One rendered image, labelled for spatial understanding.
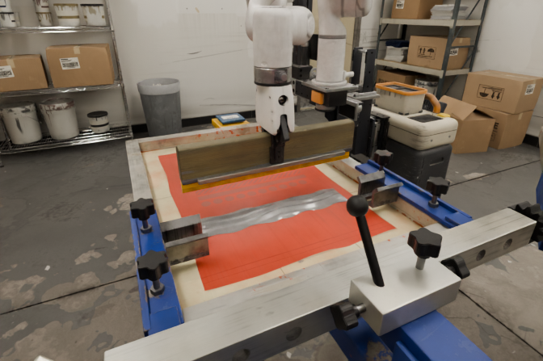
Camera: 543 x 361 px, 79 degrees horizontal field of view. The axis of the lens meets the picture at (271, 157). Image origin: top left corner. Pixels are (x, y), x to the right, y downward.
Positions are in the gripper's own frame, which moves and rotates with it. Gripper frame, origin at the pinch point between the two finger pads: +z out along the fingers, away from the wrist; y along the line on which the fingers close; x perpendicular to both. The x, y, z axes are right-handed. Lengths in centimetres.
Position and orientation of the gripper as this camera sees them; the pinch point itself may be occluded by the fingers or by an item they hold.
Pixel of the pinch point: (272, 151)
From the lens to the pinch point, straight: 72.3
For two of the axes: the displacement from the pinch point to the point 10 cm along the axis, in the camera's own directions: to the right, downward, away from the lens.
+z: 0.0, 9.1, 4.1
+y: -4.1, -3.8, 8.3
